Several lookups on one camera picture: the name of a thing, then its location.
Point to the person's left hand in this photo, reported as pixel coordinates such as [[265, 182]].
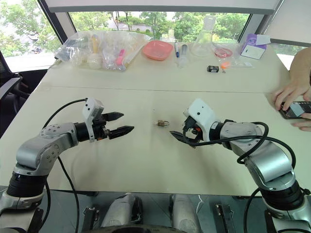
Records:
[[303, 125]]

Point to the dark item in bag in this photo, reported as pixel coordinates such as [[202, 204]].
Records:
[[63, 52]]

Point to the clear plastic tube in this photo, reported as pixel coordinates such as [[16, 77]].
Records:
[[184, 49]]

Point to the large clear plastic bag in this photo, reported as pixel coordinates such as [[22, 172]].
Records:
[[107, 43]]

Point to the person's right hand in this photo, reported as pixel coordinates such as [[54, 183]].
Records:
[[295, 93]]

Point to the small brass padlock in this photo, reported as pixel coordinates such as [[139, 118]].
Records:
[[161, 123]]

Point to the blue and white pen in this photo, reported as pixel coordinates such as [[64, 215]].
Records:
[[176, 49]]

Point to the pink item in bag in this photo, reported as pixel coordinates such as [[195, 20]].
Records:
[[120, 58]]

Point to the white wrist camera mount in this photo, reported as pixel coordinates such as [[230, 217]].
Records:
[[91, 106], [202, 114]]

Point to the flat clear packet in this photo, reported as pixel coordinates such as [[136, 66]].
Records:
[[241, 64]]

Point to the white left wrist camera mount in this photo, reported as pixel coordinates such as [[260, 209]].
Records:
[[91, 106]]

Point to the small orange object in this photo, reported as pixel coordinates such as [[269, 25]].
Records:
[[225, 65]]

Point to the clear glass conical flask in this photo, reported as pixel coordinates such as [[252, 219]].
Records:
[[201, 46]]

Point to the silver rounded robot leg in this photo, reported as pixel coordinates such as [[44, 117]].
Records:
[[121, 210], [183, 213]]

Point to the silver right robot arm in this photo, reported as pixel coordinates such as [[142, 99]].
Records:
[[267, 160]]

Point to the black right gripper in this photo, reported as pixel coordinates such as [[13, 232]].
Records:
[[192, 127]]

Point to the purple and white box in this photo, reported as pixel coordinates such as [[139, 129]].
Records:
[[253, 47]]

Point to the pink plastic tray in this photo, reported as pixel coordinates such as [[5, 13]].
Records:
[[157, 50]]

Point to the black smartphone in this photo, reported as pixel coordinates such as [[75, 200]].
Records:
[[297, 110]]

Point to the black office chair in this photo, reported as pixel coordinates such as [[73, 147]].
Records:
[[9, 92]]

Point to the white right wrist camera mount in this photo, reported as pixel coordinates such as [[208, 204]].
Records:
[[202, 114]]

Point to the cream and yellow bottle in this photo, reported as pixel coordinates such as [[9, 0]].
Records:
[[94, 59]]

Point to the black metal bracket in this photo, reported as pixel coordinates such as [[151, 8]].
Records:
[[90, 218], [224, 217]]

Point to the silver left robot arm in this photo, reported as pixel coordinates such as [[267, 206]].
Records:
[[46, 148]]

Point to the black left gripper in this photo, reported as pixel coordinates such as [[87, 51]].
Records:
[[100, 126]]

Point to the person's right forearm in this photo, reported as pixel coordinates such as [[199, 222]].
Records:
[[302, 63]]

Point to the black rectangular battery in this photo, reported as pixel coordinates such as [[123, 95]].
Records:
[[213, 69]]

